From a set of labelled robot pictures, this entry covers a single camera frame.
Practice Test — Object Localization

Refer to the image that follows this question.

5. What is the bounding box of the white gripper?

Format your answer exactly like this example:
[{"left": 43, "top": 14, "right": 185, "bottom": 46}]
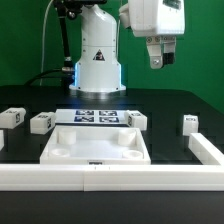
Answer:
[{"left": 128, "top": 0, "right": 185, "bottom": 69}]

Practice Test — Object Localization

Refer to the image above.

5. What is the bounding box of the white square table top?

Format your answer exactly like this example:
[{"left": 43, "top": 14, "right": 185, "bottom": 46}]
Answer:
[{"left": 40, "top": 126, "right": 151, "bottom": 165}]

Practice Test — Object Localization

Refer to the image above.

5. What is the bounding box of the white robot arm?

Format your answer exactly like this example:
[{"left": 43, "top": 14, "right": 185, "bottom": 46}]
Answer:
[{"left": 70, "top": 0, "right": 185, "bottom": 97}]

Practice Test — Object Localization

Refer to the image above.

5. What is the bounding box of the white obstacle fence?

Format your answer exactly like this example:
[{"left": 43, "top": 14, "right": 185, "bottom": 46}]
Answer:
[{"left": 0, "top": 132, "right": 224, "bottom": 192}]

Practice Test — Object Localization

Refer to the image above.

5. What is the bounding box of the black cable bundle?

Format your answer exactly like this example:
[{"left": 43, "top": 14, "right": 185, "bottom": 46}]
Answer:
[{"left": 23, "top": 68, "right": 75, "bottom": 87}]

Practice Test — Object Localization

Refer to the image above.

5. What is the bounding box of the white marker base plate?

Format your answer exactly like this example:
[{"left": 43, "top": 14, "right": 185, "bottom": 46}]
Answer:
[{"left": 56, "top": 109, "right": 125, "bottom": 125}]

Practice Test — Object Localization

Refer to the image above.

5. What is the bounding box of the white cable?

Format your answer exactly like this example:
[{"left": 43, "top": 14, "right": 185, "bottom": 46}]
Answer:
[{"left": 39, "top": 0, "right": 55, "bottom": 87}]

